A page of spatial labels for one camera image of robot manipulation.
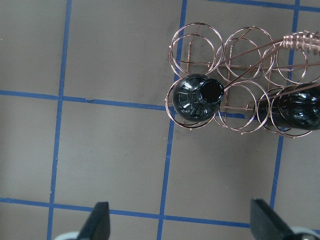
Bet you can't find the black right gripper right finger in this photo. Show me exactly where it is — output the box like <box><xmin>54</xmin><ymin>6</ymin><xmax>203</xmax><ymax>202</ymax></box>
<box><xmin>250</xmin><ymin>199</ymin><xmax>295</xmax><ymax>240</ymax></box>

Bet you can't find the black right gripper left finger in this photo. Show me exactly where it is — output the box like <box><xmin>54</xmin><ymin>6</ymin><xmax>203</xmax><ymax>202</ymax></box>
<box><xmin>77</xmin><ymin>202</ymin><xmax>111</xmax><ymax>240</ymax></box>

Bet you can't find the dark wine bottle in basket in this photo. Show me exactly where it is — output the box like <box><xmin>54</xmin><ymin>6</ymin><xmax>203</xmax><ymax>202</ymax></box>
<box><xmin>172</xmin><ymin>74</ymin><xmax>225</xmax><ymax>122</ymax></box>

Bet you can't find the copper wire wine basket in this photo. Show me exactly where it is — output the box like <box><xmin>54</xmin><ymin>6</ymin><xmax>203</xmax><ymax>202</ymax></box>
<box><xmin>164</xmin><ymin>22</ymin><xmax>320</xmax><ymax>139</ymax></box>

